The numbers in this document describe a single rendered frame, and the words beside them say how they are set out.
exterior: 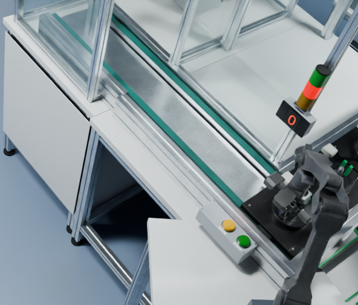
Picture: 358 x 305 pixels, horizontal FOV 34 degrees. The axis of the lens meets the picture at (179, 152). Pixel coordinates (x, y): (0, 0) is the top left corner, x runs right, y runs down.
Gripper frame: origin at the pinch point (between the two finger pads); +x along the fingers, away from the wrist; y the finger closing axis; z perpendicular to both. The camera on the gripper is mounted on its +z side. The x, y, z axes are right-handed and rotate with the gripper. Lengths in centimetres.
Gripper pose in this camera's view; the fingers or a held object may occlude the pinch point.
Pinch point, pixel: (285, 206)
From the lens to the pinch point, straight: 186.3
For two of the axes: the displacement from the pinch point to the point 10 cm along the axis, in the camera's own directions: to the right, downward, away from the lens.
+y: 6.6, 6.6, -3.7
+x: -2.4, 6.5, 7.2
